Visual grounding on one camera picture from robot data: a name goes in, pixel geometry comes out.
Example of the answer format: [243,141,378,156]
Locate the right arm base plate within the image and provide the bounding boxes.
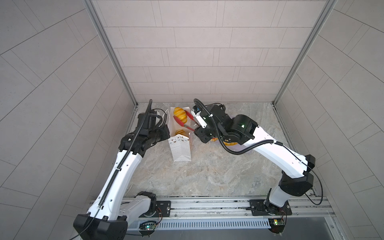
[249,200,293,216]

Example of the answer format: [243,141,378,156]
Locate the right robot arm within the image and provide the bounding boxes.
[192,112,316,215]

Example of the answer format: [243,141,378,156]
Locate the left circuit board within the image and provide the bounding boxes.
[139,221,158,231]

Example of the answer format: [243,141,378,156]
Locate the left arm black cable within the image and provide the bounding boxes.
[68,98,169,240]

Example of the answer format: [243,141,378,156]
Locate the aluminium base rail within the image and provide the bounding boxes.
[80,194,335,223]

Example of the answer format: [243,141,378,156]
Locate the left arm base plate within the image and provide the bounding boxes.
[140,201,171,218]

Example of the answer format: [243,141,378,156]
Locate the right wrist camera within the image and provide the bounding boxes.
[191,103,226,129]

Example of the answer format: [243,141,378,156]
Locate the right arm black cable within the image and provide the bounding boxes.
[193,98,324,207]

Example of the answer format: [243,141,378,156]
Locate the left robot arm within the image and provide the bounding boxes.
[73,125,170,240]

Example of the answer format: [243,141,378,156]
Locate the red metal tongs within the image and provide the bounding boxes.
[174,108,199,132]

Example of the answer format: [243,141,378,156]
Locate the fake croissant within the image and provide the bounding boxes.
[224,142,238,146]

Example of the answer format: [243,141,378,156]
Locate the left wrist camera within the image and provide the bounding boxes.
[138,110,164,130]

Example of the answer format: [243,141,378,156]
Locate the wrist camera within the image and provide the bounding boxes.
[191,103,226,129]
[138,110,164,130]

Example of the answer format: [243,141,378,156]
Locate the lilac plastic tray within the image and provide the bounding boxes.
[210,140,247,155]

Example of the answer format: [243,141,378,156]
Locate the right circuit board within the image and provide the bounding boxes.
[268,218,286,234]

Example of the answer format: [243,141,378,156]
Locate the white cartoon paper bag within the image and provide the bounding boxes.
[168,107,197,162]

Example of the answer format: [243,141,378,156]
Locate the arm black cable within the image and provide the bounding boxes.
[68,98,169,240]
[193,98,324,207]

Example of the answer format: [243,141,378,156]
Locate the circuit board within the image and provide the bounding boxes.
[139,221,158,231]
[268,218,286,234]

